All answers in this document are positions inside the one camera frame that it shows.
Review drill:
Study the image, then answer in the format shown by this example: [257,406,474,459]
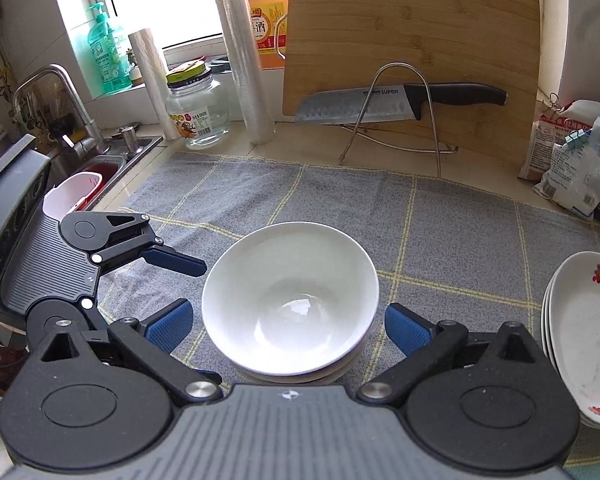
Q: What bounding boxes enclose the plain white bowl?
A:
[201,222,379,376]

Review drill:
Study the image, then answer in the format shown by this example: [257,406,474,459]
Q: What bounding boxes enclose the lower stacked white plates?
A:
[540,268,600,430]

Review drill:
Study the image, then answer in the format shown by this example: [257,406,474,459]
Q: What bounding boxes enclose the steel kitchen faucet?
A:
[12,63,108,162]

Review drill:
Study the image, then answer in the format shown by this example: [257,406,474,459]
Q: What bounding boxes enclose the white plastic colander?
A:
[42,171,102,221]

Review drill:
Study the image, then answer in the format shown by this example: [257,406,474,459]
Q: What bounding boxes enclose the steel sink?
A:
[46,136,163,210]

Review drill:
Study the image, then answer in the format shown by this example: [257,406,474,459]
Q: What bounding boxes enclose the red basin in sink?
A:
[81,159,126,210]

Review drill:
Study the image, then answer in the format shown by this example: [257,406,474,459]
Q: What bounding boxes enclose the grey checked mat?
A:
[94,152,600,466]

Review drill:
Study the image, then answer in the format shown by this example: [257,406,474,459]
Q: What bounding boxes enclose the steel soap dispenser pump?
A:
[118,125,140,157]

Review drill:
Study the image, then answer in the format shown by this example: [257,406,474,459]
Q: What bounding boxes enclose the glass jar yellow lid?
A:
[166,60,230,151]

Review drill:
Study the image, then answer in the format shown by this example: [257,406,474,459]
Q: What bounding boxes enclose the cling film roll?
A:
[215,0,275,145]

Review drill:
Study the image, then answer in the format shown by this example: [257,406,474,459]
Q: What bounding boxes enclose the green dish soap bottle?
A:
[87,2,132,94]

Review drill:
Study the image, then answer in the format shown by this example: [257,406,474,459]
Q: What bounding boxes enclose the teal dish on sill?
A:
[209,55,230,74]

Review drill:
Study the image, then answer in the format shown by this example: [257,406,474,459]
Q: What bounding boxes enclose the white plastic roll at left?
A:
[129,28,181,141]

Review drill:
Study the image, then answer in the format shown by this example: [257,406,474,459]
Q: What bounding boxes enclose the white seasoning bag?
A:
[533,117,600,220]

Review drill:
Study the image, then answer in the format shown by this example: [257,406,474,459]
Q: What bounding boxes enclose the red white salt bag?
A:
[518,100,600,182]

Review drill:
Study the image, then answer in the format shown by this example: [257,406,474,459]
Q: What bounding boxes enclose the orange oil bottle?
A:
[248,0,288,70]

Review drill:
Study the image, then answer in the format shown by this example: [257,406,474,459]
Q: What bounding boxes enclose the bamboo cutting board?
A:
[283,0,541,166]

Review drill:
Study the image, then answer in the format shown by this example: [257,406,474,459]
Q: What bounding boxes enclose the black handled santoku knife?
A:
[294,82,507,125]

